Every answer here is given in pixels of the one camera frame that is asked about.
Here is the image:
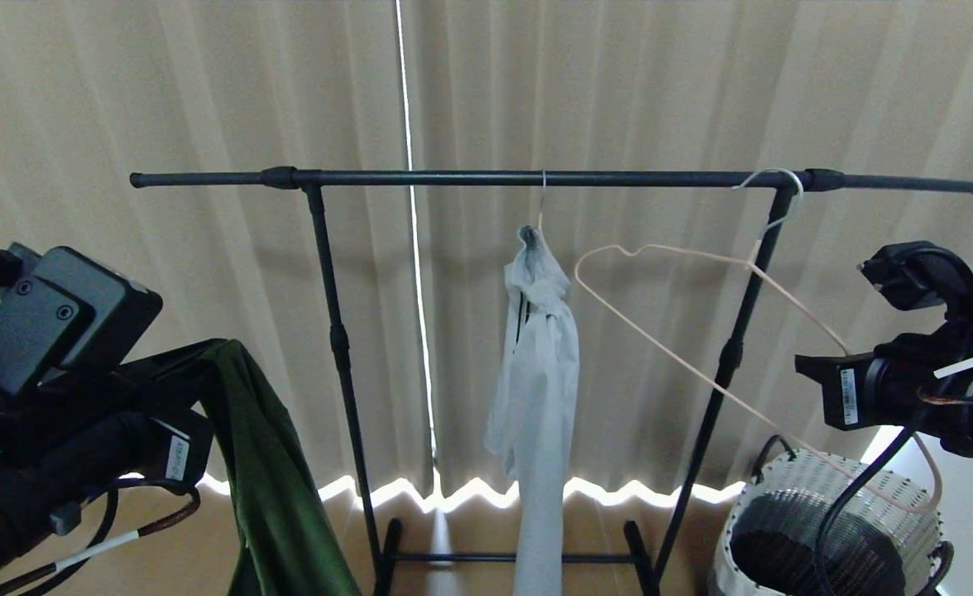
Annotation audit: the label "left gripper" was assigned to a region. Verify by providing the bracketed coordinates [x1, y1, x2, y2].
[0, 381, 214, 514]

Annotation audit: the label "green garment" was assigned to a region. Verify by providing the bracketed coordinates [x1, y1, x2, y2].
[195, 338, 363, 596]

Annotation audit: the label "black clothes rack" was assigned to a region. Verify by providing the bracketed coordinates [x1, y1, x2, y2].
[129, 166, 973, 596]

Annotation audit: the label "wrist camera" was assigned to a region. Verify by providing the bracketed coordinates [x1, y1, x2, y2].
[0, 244, 165, 400]
[857, 240, 973, 320]

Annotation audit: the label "white laundry basket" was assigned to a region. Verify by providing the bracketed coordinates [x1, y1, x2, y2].
[710, 435, 955, 596]

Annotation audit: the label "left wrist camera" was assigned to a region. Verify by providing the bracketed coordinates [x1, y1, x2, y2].
[0, 244, 165, 400]

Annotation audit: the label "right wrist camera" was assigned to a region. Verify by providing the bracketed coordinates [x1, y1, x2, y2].
[857, 240, 973, 320]

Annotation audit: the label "beige curtain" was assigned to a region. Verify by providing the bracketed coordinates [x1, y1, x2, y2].
[0, 0, 973, 510]

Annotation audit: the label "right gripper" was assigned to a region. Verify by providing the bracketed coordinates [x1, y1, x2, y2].
[795, 352, 951, 431]

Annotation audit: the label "pale grey shorts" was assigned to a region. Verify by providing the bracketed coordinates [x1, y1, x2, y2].
[485, 223, 581, 596]

